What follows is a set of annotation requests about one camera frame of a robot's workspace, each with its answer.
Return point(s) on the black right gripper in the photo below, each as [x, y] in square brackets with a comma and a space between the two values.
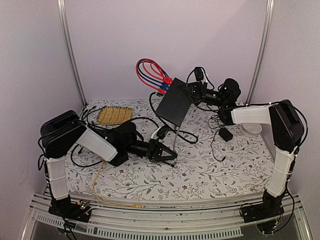
[196, 89]

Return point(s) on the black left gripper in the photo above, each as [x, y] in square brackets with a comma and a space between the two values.
[154, 152]

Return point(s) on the black network switch box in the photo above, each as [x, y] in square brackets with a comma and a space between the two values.
[175, 104]

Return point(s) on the black ethernet cable teal boot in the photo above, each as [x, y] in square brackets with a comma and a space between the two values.
[176, 131]

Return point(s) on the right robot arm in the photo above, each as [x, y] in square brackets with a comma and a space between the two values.
[289, 132]

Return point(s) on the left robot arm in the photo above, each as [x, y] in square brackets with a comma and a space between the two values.
[64, 133]

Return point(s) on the black power adapter brick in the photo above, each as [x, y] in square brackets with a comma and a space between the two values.
[225, 134]

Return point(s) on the yellow woven mat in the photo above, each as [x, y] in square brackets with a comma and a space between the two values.
[114, 115]

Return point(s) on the white ceramic bowl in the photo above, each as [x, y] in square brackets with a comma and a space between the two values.
[251, 129]

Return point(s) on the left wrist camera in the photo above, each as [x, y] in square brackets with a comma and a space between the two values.
[160, 133]

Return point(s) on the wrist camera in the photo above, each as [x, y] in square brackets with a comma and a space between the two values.
[160, 133]
[229, 92]

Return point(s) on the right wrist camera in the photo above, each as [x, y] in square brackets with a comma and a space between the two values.
[229, 92]

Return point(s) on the right aluminium frame post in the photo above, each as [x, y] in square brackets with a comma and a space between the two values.
[268, 18]

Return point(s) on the aluminium frame post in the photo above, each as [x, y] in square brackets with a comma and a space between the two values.
[268, 18]
[61, 6]

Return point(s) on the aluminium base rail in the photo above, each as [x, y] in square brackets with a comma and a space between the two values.
[202, 219]

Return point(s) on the left aluminium frame post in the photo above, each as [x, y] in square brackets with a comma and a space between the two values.
[61, 6]

